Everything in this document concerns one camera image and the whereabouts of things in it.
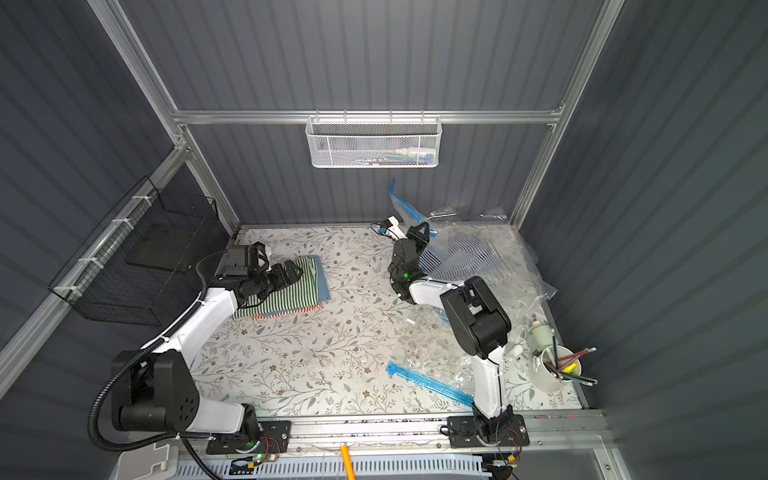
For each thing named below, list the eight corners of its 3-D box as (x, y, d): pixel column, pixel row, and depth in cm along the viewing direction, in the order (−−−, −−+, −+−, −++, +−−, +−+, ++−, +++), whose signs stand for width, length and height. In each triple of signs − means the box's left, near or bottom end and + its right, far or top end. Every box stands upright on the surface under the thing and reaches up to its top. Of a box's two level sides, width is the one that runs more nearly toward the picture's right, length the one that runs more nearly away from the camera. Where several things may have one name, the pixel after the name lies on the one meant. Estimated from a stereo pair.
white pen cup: (528, 391, 82) (545, 378, 73) (520, 361, 88) (535, 345, 79) (565, 391, 82) (587, 378, 73) (555, 361, 88) (574, 345, 79)
